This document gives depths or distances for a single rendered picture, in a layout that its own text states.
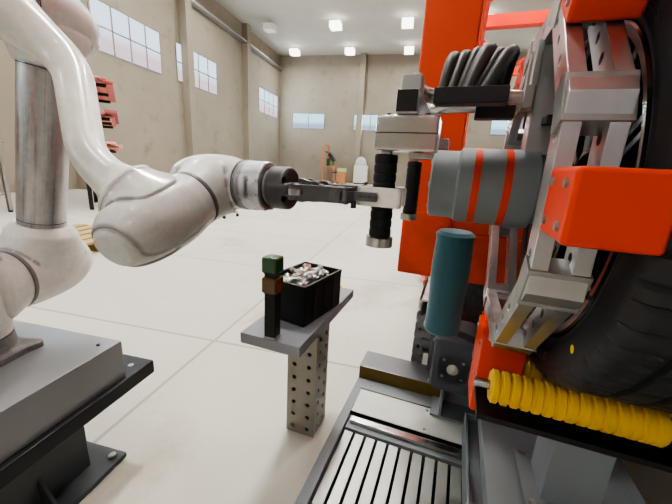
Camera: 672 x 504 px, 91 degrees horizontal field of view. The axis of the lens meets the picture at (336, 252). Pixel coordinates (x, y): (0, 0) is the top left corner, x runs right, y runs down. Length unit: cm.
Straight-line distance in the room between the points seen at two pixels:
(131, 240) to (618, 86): 59
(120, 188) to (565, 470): 93
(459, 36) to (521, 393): 95
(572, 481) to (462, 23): 115
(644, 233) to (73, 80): 79
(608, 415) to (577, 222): 41
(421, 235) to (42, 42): 101
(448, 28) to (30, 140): 112
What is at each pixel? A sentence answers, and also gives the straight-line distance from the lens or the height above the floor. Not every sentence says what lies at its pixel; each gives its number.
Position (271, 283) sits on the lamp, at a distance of 78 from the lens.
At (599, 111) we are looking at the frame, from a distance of 45.
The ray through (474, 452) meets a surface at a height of 15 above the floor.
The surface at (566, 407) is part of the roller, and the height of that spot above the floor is 52.
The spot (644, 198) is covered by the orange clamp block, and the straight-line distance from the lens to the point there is 37.
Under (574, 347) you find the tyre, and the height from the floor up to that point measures 66.
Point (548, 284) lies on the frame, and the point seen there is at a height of 75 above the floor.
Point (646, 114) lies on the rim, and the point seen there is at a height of 94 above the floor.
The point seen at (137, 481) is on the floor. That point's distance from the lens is 124.
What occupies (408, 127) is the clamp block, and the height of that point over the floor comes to 93.
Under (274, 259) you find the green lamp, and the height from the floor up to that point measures 66.
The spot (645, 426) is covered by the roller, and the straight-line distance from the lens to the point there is 73.
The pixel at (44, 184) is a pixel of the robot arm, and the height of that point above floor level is 79.
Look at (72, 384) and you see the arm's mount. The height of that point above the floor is 37.
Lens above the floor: 87
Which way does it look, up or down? 15 degrees down
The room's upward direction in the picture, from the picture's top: 3 degrees clockwise
